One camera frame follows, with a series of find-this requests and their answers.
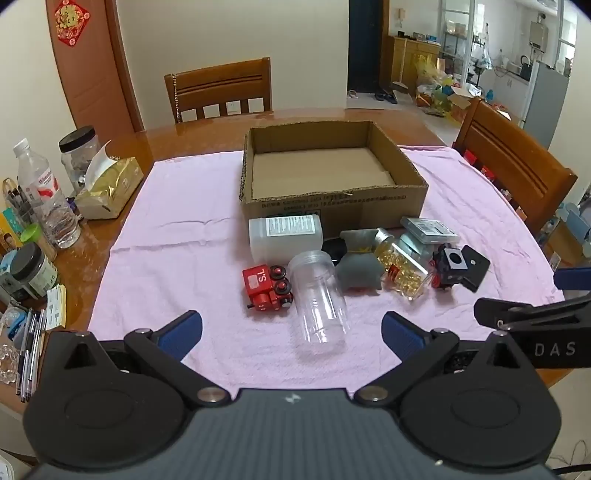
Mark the pile of yellow bags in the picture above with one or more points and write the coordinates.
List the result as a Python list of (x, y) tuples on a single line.
[(436, 87)]

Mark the wooden chair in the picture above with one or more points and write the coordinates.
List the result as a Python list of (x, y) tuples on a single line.
[(217, 83), (508, 157)]

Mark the clear jar with black lid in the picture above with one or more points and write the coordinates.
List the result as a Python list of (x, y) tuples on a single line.
[(78, 157)]

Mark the clear water bottle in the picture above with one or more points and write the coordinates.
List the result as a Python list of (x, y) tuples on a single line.
[(44, 189)]

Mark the wooden cabinet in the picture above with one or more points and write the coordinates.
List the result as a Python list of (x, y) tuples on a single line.
[(408, 60)]

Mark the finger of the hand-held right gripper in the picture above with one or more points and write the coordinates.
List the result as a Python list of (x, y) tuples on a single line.
[(575, 278), (517, 311)]

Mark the black square plate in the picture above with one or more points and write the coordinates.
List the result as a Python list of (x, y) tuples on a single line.
[(476, 273)]

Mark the jar of yellow capsules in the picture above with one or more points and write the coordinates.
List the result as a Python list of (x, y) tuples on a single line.
[(406, 277)]

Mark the clear plastic jar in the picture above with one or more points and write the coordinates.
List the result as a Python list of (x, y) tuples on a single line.
[(318, 300)]

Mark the red toy train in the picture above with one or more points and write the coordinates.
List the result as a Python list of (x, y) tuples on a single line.
[(258, 282)]

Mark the bundle of pens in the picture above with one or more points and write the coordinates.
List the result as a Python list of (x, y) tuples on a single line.
[(30, 350)]

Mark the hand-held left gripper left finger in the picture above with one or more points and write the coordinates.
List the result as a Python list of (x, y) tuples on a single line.
[(182, 331)]

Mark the cardboard box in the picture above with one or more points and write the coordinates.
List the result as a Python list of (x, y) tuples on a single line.
[(369, 203)]

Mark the pink cloth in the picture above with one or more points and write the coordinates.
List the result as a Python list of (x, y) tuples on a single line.
[(184, 230)]

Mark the clear pen holder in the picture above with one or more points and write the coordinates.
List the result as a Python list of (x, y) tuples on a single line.
[(16, 201)]

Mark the white card box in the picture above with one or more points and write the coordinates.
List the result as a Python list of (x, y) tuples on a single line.
[(56, 307)]

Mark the jar with green lid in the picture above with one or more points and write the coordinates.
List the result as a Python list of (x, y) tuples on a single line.
[(37, 237)]

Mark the metal storage shelf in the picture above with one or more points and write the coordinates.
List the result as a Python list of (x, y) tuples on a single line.
[(461, 46)]

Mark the red door decoration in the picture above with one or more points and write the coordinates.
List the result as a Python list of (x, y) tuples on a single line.
[(72, 19)]

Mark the grey refrigerator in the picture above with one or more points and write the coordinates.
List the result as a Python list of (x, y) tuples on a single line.
[(547, 101)]

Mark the white plastic bottle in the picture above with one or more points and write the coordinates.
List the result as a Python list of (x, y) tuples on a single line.
[(277, 244)]

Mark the gold tissue pack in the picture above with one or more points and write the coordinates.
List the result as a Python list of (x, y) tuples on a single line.
[(111, 184)]

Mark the teal box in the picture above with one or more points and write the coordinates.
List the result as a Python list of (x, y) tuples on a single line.
[(10, 228)]

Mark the brown wooden door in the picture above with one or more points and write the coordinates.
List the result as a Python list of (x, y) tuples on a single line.
[(87, 78)]

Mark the grey pouch with yellow tie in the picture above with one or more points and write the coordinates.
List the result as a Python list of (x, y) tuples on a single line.
[(358, 272)]

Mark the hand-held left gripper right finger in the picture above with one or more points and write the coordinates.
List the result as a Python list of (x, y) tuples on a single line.
[(402, 333)]

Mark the jar with dark lid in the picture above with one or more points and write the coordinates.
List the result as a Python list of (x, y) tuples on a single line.
[(34, 272)]

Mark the white water heater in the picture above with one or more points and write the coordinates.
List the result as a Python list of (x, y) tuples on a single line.
[(539, 31)]

